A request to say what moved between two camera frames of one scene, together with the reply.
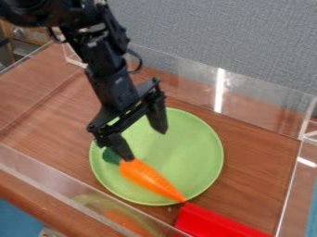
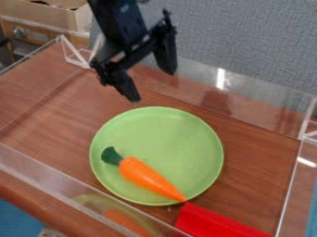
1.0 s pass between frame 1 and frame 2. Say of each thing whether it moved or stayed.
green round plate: stayed
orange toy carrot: stayed
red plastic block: stayed
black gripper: moved
